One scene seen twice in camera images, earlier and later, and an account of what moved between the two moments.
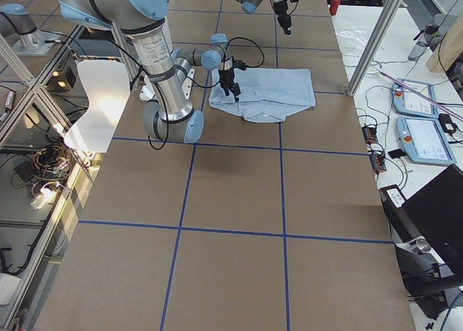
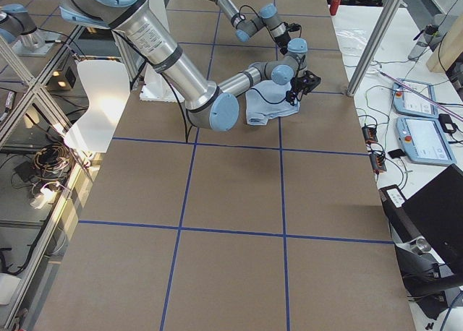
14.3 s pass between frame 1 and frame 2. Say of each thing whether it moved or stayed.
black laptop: stayed
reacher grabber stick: stayed
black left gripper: moved
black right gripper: moved
